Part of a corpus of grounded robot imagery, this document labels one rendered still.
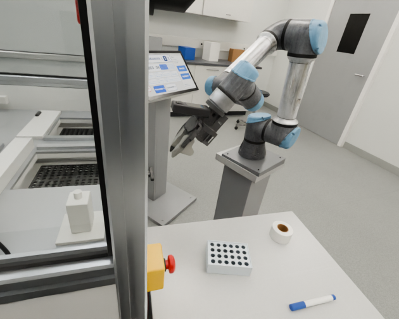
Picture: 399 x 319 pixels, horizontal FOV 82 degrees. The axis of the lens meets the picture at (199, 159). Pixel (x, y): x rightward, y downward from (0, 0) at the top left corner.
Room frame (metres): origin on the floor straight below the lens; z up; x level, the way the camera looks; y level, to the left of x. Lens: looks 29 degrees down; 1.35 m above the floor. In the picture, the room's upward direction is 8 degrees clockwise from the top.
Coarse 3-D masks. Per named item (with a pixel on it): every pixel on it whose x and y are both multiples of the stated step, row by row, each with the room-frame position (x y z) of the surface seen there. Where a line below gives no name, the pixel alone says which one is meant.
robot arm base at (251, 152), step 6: (246, 144) 1.11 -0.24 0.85; (252, 144) 1.09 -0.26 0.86; (258, 144) 1.09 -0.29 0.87; (264, 144) 1.12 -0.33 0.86; (240, 150) 1.13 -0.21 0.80; (246, 150) 1.10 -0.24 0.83; (252, 150) 1.09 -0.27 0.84; (258, 150) 1.09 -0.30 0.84; (264, 150) 1.11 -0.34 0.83; (246, 156) 1.08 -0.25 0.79; (252, 156) 1.08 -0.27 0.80; (258, 156) 1.08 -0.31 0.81; (264, 156) 1.10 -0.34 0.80
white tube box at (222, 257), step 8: (208, 240) 0.49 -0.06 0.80; (208, 248) 0.46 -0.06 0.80; (216, 248) 0.47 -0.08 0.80; (224, 248) 0.47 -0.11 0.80; (232, 248) 0.47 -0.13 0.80; (240, 248) 0.48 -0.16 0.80; (208, 256) 0.43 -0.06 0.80; (216, 256) 0.44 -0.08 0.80; (224, 256) 0.45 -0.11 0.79; (232, 256) 0.45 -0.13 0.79; (240, 256) 0.45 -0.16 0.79; (248, 256) 0.45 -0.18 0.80; (208, 264) 0.41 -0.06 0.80; (216, 264) 0.41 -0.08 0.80; (224, 264) 0.42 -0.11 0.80; (232, 264) 0.43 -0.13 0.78; (240, 264) 0.43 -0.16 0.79; (248, 264) 0.43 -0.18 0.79; (208, 272) 0.41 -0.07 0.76; (216, 272) 0.41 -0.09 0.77; (224, 272) 0.41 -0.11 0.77; (232, 272) 0.41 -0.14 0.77; (240, 272) 0.41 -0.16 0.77; (248, 272) 0.41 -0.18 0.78
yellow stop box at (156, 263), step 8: (152, 248) 0.34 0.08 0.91; (160, 248) 0.35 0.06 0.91; (152, 256) 0.32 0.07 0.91; (160, 256) 0.33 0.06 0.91; (152, 264) 0.31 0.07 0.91; (160, 264) 0.31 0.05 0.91; (152, 272) 0.29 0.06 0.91; (160, 272) 0.29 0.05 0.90; (152, 280) 0.29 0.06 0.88; (160, 280) 0.30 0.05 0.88; (152, 288) 0.29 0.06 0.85; (160, 288) 0.30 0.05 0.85
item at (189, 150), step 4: (184, 136) 0.66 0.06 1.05; (184, 140) 0.64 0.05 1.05; (180, 144) 0.64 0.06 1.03; (188, 144) 0.65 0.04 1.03; (192, 144) 0.66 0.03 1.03; (176, 148) 0.64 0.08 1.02; (180, 148) 0.63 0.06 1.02; (184, 148) 0.65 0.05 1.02; (188, 148) 0.65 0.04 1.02; (192, 148) 0.66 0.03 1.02; (172, 152) 0.64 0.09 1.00; (176, 152) 0.64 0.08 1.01; (180, 152) 0.64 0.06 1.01; (184, 152) 0.65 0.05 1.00; (188, 152) 0.65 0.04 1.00; (192, 152) 0.66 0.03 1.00; (172, 156) 0.64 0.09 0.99
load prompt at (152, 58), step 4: (152, 56) 1.55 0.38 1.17; (156, 56) 1.58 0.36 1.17; (160, 56) 1.61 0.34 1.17; (164, 56) 1.64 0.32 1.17; (168, 56) 1.68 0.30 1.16; (152, 60) 1.53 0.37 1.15; (156, 60) 1.56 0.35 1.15; (160, 60) 1.59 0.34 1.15; (164, 60) 1.62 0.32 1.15; (168, 60) 1.66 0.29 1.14
